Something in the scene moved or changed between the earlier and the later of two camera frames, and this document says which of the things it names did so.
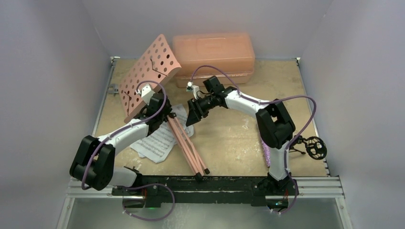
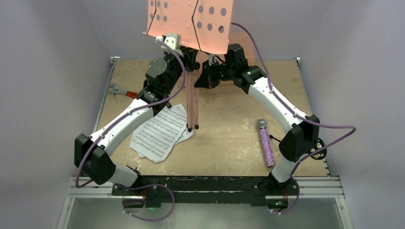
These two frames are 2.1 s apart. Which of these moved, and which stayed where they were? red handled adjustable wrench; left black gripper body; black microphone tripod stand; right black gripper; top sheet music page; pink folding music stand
Moved: pink folding music stand; left black gripper body; right black gripper
Stayed: red handled adjustable wrench; black microphone tripod stand; top sheet music page
